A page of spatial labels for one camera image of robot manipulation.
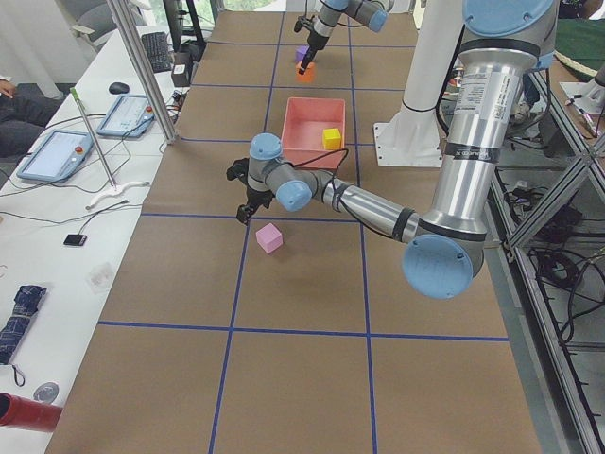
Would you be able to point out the far teach pendant tablet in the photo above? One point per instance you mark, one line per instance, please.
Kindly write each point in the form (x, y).
(128, 117)

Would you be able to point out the yellow foam block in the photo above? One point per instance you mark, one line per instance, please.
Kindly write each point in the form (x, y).
(331, 139)

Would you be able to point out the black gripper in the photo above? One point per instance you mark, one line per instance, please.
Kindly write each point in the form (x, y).
(312, 49)
(257, 198)

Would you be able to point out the red cylinder bottle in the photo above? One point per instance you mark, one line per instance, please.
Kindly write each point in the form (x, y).
(23, 413)

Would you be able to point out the black box with label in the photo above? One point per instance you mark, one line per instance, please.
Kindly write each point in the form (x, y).
(181, 72)

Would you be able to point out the folded dark blue umbrella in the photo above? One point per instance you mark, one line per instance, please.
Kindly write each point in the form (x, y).
(26, 304)

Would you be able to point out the near teach pendant tablet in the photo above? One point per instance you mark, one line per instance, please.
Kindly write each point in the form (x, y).
(57, 158)

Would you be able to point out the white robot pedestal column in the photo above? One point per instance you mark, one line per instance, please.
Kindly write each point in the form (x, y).
(412, 137)

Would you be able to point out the aluminium frame post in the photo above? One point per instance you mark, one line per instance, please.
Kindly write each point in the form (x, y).
(124, 20)

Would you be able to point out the pink plastic bin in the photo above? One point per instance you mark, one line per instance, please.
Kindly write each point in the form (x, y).
(302, 137)

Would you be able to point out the orange foam block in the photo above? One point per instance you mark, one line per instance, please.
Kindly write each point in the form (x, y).
(306, 75)

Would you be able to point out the light pink foam block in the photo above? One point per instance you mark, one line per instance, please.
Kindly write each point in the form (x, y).
(269, 238)

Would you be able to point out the round metal lid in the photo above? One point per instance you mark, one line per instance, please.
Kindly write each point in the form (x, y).
(47, 392)

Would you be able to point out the black computer mouse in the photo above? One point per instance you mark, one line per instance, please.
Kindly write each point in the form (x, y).
(118, 88)

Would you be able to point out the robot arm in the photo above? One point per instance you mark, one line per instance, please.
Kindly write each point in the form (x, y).
(466, 74)
(368, 13)

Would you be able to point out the clear plastic packet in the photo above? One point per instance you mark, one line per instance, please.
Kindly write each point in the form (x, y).
(100, 278)

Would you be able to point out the person in white shirt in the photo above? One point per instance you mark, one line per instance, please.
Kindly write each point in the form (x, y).
(23, 119)

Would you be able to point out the purple foam block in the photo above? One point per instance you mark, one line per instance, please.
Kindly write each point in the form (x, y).
(301, 52)

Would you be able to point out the small black phone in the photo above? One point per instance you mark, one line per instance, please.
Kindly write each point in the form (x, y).
(75, 240)

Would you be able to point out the teach pendant tablet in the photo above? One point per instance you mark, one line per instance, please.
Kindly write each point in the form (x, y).
(128, 117)
(57, 158)

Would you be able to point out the black keyboard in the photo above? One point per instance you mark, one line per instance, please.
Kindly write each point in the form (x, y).
(156, 48)

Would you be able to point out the long metal grabber stick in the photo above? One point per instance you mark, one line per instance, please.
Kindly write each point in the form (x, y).
(91, 131)

